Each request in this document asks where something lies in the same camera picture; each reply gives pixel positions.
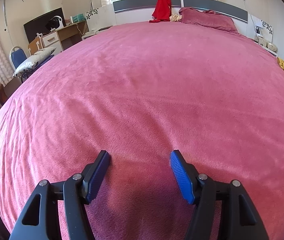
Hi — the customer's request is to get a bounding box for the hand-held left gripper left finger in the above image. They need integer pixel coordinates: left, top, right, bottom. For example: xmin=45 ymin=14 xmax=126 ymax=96
xmin=9 ymin=150 xmax=111 ymax=240

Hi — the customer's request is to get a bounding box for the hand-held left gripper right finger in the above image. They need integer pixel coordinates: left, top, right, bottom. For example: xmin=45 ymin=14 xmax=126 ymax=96
xmin=169 ymin=150 xmax=270 ymax=240

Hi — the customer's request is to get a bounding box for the pink bed blanket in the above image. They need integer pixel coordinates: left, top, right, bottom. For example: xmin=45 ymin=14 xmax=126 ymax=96
xmin=0 ymin=21 xmax=284 ymax=240

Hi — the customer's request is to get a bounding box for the grey patterned pillow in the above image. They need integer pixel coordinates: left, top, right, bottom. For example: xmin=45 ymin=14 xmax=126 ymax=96
xmin=13 ymin=47 xmax=57 ymax=77

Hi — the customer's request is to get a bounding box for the white nightstand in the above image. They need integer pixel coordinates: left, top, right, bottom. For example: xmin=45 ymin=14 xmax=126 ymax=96
xmin=253 ymin=37 xmax=279 ymax=55
xmin=81 ymin=26 xmax=112 ymax=41

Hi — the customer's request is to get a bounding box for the blue chair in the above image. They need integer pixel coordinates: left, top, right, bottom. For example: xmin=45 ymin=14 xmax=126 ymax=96
xmin=9 ymin=46 xmax=31 ymax=70

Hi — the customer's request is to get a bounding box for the wooden desk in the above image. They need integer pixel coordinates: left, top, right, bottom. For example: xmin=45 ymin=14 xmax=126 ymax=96
xmin=28 ymin=21 xmax=89 ymax=53

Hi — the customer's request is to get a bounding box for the white and black device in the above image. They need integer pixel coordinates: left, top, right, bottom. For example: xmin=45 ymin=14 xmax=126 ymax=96
xmin=45 ymin=16 xmax=65 ymax=33

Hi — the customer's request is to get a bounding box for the white floral headboard panel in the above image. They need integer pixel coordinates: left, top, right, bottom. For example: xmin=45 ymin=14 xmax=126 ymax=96
xmin=86 ymin=5 xmax=116 ymax=28
xmin=250 ymin=14 xmax=274 ymax=43

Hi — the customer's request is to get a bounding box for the black television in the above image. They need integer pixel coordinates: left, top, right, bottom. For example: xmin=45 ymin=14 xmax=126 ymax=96
xmin=23 ymin=7 xmax=66 ymax=43

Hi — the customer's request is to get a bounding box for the bright red garment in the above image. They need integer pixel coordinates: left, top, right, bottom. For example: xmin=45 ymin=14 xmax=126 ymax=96
xmin=149 ymin=0 xmax=172 ymax=23

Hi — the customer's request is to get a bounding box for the grey bed headboard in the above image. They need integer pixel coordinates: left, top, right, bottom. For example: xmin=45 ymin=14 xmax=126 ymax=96
xmin=113 ymin=0 xmax=248 ymax=24

